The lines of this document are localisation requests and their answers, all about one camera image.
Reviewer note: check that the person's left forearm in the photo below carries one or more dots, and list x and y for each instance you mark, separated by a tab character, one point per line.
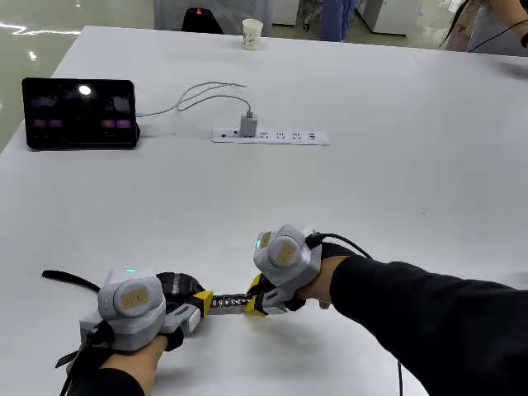
111	383

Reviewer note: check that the white paper cup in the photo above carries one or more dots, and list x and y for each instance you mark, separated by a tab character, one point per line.
252	35

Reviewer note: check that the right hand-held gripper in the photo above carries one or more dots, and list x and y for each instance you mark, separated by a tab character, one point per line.
288	257

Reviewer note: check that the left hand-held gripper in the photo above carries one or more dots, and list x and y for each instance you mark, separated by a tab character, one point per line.
132	313

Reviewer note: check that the white cabinet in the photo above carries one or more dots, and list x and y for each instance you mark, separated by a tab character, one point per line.
389	16

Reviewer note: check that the person's right forearm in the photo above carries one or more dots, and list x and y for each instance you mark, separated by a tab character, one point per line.
429	326

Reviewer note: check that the person's right hand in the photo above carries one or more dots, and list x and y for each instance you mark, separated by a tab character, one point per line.
319	284

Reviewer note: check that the grey charger plug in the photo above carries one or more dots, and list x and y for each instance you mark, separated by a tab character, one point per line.
248	123

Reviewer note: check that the white power strip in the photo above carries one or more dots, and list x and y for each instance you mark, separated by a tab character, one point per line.
284	137

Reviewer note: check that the black tape measure with blade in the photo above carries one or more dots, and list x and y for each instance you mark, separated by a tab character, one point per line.
181	284

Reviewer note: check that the person's left hand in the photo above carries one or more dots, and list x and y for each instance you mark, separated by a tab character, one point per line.
138	363

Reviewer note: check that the black tablet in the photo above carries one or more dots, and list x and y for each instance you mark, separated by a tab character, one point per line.
78	113

